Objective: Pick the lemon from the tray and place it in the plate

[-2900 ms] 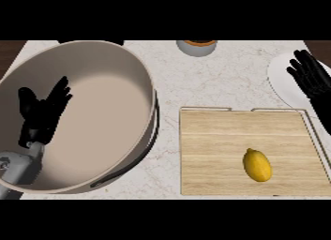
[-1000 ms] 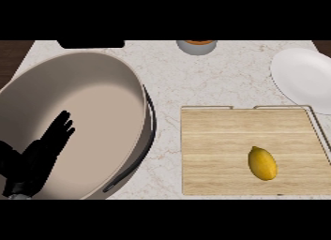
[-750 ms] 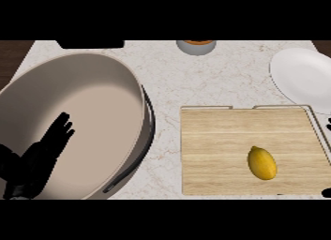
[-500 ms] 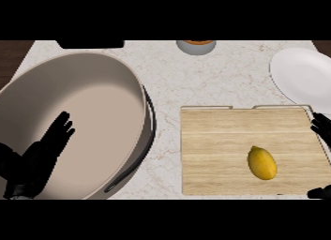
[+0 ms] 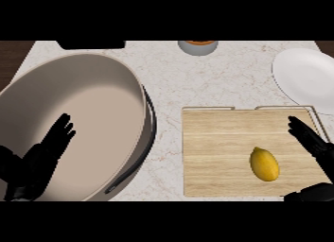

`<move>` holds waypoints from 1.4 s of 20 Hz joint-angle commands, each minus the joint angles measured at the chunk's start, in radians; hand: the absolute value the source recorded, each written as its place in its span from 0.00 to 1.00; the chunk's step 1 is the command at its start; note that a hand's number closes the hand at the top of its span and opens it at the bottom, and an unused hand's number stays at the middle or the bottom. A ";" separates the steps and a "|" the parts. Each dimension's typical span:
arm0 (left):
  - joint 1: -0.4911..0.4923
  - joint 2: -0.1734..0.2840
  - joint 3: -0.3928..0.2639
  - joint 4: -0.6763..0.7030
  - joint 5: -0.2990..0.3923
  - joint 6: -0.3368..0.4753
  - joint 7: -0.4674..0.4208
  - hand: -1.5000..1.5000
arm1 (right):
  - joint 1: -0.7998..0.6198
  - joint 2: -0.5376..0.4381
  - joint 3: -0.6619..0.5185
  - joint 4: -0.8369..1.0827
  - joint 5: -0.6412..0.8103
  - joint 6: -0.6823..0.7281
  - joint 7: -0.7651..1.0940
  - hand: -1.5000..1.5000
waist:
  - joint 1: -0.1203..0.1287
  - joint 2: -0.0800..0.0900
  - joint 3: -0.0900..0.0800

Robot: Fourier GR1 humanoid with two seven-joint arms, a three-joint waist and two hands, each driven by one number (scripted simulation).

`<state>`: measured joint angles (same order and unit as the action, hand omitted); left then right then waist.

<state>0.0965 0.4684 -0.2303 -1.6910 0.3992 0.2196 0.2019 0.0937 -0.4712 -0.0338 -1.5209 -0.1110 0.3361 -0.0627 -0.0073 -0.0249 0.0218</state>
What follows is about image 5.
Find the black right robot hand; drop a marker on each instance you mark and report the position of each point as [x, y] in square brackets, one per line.
[323, 154]

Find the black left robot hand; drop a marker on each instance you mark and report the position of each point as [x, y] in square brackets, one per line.
[38, 157]

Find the yellow lemon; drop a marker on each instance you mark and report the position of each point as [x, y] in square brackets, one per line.
[263, 164]

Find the pale wooden tray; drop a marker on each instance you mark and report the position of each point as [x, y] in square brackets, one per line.
[248, 151]

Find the white round plate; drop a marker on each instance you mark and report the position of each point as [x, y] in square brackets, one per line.
[313, 80]

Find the large beige oval basin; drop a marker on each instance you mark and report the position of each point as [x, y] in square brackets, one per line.
[71, 126]

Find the black appliance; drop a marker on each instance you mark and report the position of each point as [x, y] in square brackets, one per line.
[91, 44]

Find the grey cup with orange content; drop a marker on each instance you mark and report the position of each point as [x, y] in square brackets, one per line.
[196, 48]

